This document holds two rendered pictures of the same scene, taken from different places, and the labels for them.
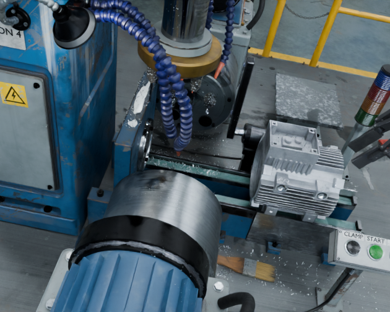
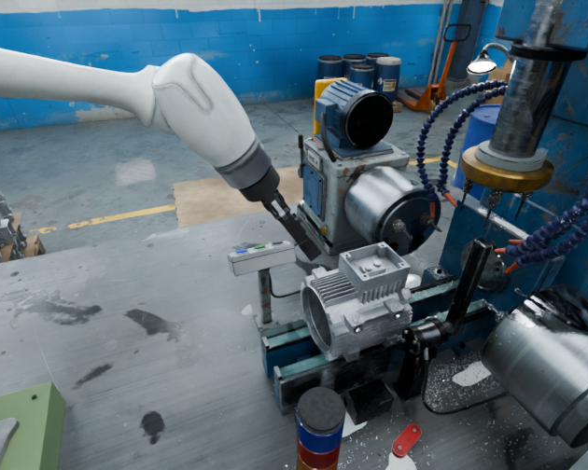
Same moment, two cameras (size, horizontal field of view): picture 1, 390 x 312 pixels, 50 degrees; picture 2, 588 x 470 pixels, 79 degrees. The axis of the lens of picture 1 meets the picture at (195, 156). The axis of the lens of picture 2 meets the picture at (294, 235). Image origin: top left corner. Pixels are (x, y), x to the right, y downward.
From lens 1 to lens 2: 147 cm
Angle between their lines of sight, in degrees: 99
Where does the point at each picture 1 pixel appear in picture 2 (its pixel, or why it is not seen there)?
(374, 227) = (233, 432)
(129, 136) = (469, 203)
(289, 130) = (386, 278)
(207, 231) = (367, 189)
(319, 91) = not seen: outside the picture
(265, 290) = not seen: hidden behind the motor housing
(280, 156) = (371, 254)
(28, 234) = not seen: hidden behind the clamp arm
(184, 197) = (392, 183)
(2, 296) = (441, 237)
